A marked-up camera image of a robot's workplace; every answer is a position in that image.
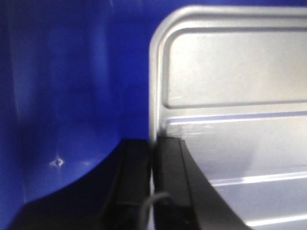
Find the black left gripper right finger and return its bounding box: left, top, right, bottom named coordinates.
left=153, top=138, right=249, bottom=230

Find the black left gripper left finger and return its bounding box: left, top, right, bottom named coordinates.
left=8, top=139, right=150, bottom=230

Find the silver metal tray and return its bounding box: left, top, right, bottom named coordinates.
left=149, top=5, right=307, bottom=230

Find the blue target box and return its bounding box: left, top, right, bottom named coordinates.
left=0, top=0, right=307, bottom=230

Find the thin grey cable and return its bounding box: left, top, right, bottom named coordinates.
left=138, top=192, right=175, bottom=230

